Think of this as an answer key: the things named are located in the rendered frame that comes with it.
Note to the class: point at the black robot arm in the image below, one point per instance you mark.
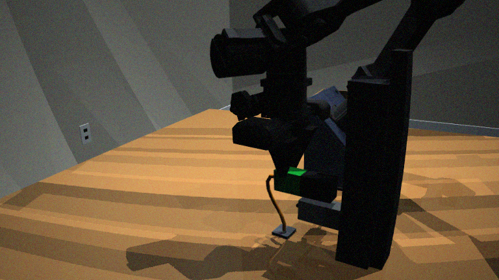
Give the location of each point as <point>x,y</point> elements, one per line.
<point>268,48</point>

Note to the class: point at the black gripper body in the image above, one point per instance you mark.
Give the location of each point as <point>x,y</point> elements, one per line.
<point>289,107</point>

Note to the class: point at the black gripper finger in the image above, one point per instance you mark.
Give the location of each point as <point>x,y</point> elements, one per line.
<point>304,137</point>
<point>282,156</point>

